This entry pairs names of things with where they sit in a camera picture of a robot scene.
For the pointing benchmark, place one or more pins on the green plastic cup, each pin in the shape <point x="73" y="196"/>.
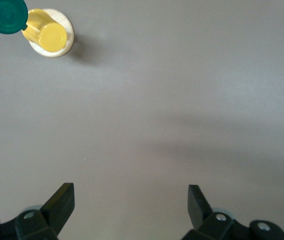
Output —
<point x="4" y="15"/>

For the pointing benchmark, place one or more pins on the table cover cloth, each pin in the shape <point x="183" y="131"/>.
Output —
<point x="142" y="112"/>

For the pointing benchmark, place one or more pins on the round wooden cup stand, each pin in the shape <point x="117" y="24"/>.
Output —
<point x="69" y="37"/>

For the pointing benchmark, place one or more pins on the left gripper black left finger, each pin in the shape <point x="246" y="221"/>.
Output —
<point x="54" y="212"/>

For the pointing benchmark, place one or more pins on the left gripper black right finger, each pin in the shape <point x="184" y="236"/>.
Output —
<point x="202" y="215"/>

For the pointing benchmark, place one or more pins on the yellow plastic cup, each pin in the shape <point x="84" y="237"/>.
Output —
<point x="47" y="35"/>

